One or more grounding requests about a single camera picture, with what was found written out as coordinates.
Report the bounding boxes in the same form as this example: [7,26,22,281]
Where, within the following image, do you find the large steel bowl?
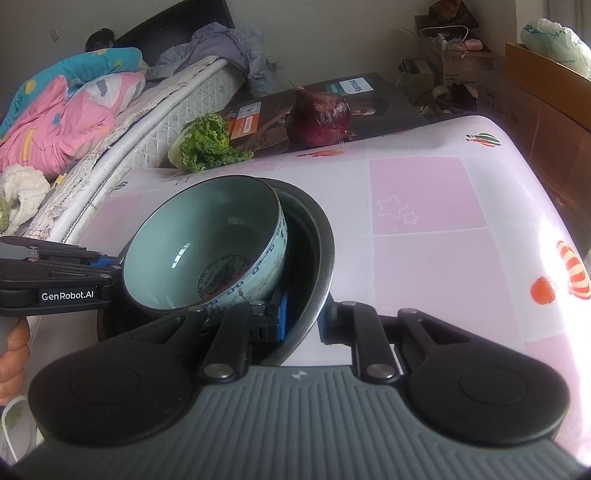
[96,177,337,368]

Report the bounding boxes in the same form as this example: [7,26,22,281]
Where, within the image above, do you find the green ceramic bowl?
[121,175,288,316]

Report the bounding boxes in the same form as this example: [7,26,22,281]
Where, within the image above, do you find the left hand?
[0,318,30,406]

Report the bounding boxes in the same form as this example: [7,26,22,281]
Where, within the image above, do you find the pink patterned tablecloth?
[15,116,590,479]

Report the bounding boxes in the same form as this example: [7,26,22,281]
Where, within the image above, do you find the pink blue quilt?
[1,47,145,179]

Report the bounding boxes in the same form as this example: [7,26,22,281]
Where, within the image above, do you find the white mattress bed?
[17,56,245,243]

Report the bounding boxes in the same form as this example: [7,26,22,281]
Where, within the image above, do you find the green lettuce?
[167,113,253,173]

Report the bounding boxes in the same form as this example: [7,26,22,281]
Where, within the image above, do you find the dark printed appliance box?
[219,72,427,158]

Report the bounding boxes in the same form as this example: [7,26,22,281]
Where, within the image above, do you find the red onion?
[286,87,356,148]

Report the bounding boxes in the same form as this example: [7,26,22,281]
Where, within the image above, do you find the large brown cardboard box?
[478,70,590,254]

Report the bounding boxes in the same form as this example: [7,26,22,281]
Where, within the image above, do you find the black headboard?
[114,0,235,65]

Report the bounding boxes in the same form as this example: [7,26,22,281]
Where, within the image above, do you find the purple grey clothes pile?
[145,22,273,98]

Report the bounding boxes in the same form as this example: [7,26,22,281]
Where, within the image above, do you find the open brown cardboard tray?
[504,43,591,130]

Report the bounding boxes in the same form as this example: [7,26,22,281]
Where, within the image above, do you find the open cluttered cardboard box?
[414,0,503,86]

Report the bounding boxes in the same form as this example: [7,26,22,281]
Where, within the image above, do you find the green white plastic bag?
[520,18,591,79]

